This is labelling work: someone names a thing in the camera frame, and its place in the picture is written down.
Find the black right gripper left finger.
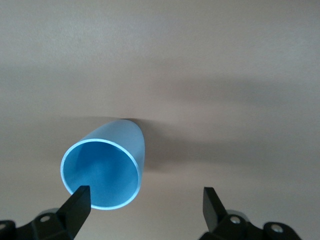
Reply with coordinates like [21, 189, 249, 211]
[0, 185, 91, 240]

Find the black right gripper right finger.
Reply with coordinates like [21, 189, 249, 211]
[199, 186, 302, 240]

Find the blue plastic cup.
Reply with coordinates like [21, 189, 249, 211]
[59, 118, 147, 211]

